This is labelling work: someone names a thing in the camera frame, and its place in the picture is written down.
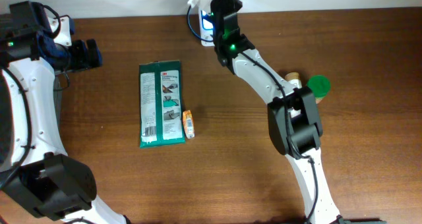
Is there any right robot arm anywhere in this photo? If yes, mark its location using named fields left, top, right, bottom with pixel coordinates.
left=210, top=0, right=344, bottom=223

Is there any green lid plastic jar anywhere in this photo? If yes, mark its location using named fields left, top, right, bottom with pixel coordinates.
left=307, top=75, right=331, bottom=103

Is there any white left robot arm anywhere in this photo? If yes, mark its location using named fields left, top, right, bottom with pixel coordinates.
left=1, top=1, right=128, bottom=223

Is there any dark mesh basket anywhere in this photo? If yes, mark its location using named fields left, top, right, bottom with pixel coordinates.
left=53, top=72, right=71, bottom=126

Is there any white tube gold cap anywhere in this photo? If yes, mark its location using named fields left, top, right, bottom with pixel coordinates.
left=285, top=72, right=302, bottom=88

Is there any small orange box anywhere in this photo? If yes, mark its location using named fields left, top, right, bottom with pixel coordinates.
left=183, top=110, right=195, bottom=139

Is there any green 3M gloves package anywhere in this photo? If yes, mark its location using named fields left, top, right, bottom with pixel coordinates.
left=139, top=61, right=185, bottom=149

